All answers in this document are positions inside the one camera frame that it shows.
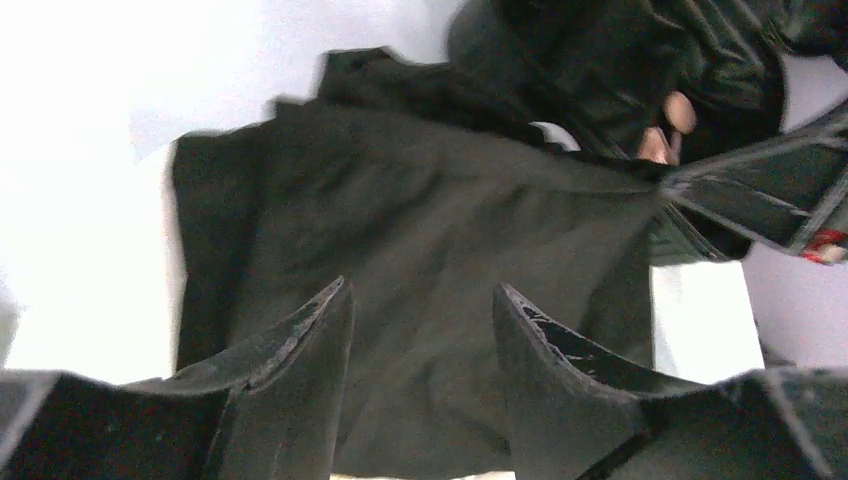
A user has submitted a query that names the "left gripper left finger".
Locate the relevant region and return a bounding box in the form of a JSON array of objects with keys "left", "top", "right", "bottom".
[{"left": 1, "top": 278, "right": 354, "bottom": 479}]

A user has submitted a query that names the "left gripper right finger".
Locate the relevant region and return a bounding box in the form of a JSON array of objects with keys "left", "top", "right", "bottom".
[{"left": 493, "top": 284, "right": 847, "bottom": 479}]

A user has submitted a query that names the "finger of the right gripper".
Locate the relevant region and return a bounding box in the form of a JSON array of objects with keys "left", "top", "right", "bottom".
[{"left": 660, "top": 105, "right": 847, "bottom": 255}]

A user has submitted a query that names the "black ribbed hard-shell suitcase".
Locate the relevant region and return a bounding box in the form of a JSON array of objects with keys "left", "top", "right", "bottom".
[{"left": 447, "top": 0, "right": 848, "bottom": 266}]

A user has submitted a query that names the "round wooden brush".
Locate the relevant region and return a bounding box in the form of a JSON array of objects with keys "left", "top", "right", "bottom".
[{"left": 663, "top": 91, "right": 697, "bottom": 165}]

